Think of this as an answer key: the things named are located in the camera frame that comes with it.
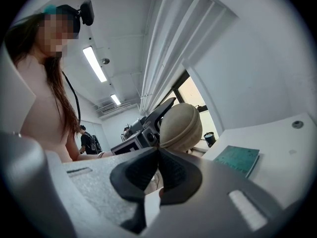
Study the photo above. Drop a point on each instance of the black head mount band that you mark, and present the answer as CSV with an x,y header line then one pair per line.
x,y
68,10

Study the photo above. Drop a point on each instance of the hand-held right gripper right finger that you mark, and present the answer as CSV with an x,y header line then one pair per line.
x,y
210,195

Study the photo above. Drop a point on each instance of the long ceiling light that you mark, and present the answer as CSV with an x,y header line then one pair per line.
x,y
94,63
115,99

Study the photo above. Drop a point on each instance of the beige oval case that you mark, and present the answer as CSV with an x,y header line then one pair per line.
x,y
182,125

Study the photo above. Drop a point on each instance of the ceiling air vent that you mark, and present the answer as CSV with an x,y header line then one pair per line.
x,y
109,110

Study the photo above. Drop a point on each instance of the round grey desk grommet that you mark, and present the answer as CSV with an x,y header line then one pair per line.
x,y
297,124

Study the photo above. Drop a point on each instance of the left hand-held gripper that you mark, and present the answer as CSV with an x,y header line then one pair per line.
x,y
142,136

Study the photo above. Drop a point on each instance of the person's pink top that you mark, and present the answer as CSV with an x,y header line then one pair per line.
x,y
42,108

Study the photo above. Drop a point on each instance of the black framed window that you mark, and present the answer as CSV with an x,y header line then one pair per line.
x,y
190,93

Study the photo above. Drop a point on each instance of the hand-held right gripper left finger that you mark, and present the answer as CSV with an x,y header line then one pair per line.
x,y
104,182

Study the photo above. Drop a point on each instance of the black head-mounted camera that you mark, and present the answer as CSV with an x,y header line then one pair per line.
x,y
88,12

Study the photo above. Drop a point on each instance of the person's left forearm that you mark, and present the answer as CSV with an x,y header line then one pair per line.
x,y
73,149

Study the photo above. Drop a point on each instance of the black trash bin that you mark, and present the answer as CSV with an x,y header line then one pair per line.
x,y
210,139

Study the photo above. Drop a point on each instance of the white ceiling pipes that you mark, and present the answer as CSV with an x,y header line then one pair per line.
x,y
178,33

